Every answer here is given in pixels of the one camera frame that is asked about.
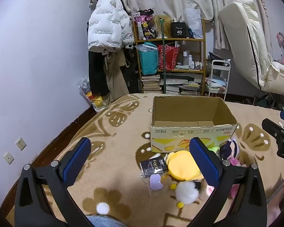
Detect purple printed tote bag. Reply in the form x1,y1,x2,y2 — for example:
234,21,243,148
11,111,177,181
134,8,157,40

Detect metal wire frame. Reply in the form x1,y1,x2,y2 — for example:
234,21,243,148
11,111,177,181
251,90,284,114

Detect black cardboard box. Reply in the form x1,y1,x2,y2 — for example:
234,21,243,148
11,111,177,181
171,22,187,39

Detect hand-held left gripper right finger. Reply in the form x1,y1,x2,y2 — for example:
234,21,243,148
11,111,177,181
187,137,268,227

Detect white puffer jacket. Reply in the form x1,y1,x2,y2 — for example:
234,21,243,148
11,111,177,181
88,0,134,52

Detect large pile of books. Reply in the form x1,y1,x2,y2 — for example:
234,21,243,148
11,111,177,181
160,73,201,96

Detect white folded mattress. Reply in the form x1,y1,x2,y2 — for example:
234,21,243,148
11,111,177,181
218,0,284,97

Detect clear plastic bag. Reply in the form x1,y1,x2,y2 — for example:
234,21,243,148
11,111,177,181
183,8,203,39

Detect black hanging garment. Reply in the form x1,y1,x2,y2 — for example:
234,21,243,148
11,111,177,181
123,45,142,94

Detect wooden shelf rack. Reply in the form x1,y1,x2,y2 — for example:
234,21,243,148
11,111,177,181
133,18,207,96

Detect small stack of books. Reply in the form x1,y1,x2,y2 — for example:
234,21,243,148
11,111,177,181
141,74,161,94

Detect white wall socket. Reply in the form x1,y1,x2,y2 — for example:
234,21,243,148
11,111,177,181
3,152,15,165
15,137,27,150

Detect dark-haired plush doll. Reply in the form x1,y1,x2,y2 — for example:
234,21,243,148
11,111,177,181
219,138,241,167

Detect blonde wig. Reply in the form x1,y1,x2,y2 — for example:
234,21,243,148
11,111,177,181
153,15,173,39

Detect printed cardboard box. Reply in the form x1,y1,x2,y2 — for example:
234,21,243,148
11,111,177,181
150,96,238,153

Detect black tissue pack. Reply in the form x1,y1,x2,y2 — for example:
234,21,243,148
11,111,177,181
140,157,168,179

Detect black bag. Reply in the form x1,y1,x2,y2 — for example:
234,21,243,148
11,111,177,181
208,51,230,63

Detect green pole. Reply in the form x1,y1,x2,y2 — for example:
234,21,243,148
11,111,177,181
159,18,168,94

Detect black white penguin plush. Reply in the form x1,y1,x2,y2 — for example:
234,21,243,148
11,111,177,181
169,181,203,208

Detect beige hanging coat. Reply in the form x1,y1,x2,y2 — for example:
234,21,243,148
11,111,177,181
103,50,130,102

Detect yellow round plush toy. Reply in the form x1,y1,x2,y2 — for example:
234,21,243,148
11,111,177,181
166,150,205,180

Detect pink bear plush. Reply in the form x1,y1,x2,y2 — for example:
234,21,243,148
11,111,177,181
205,182,240,197

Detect white rolling cart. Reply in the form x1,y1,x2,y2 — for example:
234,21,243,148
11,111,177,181
207,59,231,101

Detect teal bag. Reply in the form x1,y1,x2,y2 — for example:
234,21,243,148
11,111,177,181
138,42,159,75

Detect person's blue jeans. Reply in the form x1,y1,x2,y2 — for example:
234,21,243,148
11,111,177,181
86,215,128,227

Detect group of cosmetic bottles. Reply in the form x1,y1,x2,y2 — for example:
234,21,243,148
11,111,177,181
176,51,204,71

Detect purple sponge in clear bag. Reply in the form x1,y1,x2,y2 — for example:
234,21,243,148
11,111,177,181
142,173,165,195

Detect plastic bag with yellow items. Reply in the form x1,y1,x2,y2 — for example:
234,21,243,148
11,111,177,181
76,76,105,111

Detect red patterned bag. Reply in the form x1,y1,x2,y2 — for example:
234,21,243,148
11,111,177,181
158,43,181,71

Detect black hanging trousers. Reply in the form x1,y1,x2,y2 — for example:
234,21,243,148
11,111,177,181
87,50,109,97

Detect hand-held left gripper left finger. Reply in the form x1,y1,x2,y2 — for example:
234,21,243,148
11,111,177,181
14,137,93,227

